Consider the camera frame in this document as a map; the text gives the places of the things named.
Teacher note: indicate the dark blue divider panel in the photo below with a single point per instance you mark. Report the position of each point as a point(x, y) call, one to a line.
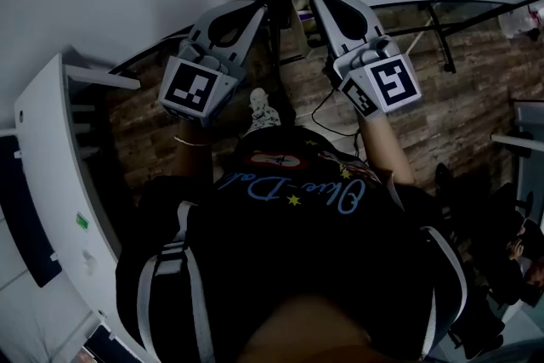
point(25, 217)

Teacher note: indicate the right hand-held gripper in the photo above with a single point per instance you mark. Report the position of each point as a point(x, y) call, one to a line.
point(393, 85)

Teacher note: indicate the white shelf unit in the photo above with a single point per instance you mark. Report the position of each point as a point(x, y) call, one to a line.
point(51, 161)

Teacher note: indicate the green sticker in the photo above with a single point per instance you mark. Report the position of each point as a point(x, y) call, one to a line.
point(82, 221)

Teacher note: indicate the patterned trouser leg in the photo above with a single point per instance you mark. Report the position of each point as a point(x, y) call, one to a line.
point(264, 121)

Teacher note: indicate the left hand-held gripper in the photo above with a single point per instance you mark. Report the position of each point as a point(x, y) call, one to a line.
point(189, 87)

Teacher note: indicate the thin white strip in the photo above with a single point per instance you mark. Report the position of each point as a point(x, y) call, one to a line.
point(418, 36)

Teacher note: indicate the clear plastic bag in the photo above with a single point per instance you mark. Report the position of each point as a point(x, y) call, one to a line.
point(520, 21)

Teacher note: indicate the person's left forearm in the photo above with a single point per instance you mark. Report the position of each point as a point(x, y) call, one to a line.
point(193, 161)

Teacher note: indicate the person's right forearm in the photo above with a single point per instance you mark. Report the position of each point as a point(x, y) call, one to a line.
point(384, 153)

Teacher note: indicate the black office chair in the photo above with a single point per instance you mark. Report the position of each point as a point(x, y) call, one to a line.
point(480, 200)

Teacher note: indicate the grey office desk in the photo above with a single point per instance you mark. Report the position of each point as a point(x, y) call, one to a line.
point(529, 132)

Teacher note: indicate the person's head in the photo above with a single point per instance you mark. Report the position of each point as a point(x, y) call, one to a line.
point(310, 331)

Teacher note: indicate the white shoe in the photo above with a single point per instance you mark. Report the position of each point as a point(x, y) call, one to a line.
point(259, 98)

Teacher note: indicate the black printed t-shirt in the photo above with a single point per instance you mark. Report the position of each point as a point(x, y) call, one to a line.
point(297, 268)

